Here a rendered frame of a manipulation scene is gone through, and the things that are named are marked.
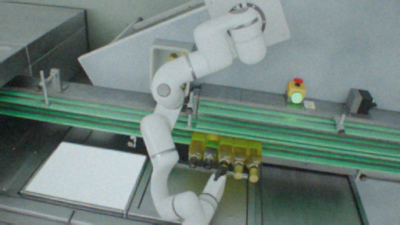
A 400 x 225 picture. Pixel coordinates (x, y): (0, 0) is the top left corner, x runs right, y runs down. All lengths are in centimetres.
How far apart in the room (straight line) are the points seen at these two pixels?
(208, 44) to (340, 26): 64
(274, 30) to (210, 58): 41
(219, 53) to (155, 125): 29
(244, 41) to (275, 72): 49
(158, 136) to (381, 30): 98
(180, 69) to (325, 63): 71
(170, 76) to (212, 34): 17
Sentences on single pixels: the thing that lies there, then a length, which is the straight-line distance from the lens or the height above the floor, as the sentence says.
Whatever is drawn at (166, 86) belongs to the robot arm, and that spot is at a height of 124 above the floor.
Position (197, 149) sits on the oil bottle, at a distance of 131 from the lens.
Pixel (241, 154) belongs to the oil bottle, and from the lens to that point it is 131.
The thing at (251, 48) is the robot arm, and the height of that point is 114.
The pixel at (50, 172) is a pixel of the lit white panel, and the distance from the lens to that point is 148.
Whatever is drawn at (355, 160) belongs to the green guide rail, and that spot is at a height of 91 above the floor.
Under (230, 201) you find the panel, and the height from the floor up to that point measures 118.
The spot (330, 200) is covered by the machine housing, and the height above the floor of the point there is 105.
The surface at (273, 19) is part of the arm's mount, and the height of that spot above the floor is 82.
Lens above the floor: 209
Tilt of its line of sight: 57 degrees down
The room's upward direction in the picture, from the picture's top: 166 degrees counter-clockwise
